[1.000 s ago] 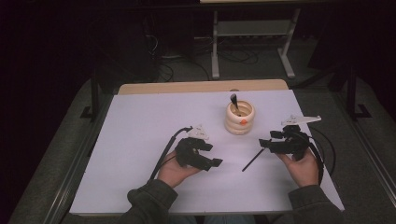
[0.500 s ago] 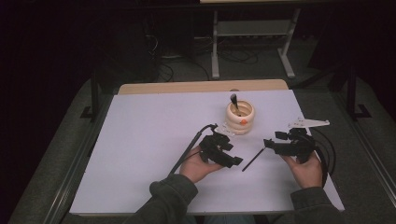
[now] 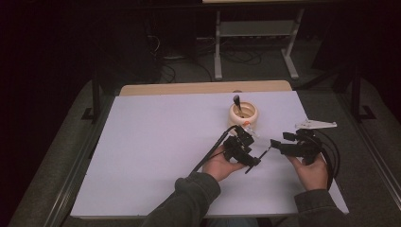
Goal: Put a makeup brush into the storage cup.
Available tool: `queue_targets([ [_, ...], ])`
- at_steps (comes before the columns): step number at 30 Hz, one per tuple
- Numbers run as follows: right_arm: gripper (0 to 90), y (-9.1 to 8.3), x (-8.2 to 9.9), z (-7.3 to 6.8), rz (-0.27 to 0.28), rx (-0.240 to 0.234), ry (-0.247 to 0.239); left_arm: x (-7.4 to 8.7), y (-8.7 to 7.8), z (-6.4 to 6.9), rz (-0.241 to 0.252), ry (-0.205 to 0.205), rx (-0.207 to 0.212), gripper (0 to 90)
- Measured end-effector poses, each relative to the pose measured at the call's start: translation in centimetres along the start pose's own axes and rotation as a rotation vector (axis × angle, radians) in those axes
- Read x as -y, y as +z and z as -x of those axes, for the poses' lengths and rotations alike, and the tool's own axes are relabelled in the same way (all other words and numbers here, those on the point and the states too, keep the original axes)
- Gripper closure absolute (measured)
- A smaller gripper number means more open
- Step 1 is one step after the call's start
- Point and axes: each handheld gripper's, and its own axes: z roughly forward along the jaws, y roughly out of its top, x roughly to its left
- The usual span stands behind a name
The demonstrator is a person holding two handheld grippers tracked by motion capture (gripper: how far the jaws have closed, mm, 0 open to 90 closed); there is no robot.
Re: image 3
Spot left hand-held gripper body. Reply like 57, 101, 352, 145
223, 125, 261, 166

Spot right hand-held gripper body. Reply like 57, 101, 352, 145
281, 118, 338, 166

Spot black pen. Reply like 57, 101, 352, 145
244, 146, 273, 175

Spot cream ribbed brush holder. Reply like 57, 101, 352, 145
228, 100, 259, 136

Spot person's left hand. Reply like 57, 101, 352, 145
201, 153, 247, 183

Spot person's right hand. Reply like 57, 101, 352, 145
286, 154, 329, 192

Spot black metal stand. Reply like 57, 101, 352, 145
350, 65, 378, 123
80, 69, 102, 125

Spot white table cover sheet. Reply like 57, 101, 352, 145
69, 90, 350, 219

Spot left hand-held gripper black cable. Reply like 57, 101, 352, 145
188, 124, 239, 178

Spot hand-held gripper black cable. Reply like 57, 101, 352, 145
188, 124, 239, 178
314, 129, 342, 191

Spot right hand-held gripper black cable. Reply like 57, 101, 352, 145
314, 129, 342, 191

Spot black floor cables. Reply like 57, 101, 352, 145
219, 46, 263, 66

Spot white metal table frame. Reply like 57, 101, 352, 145
213, 9, 305, 81

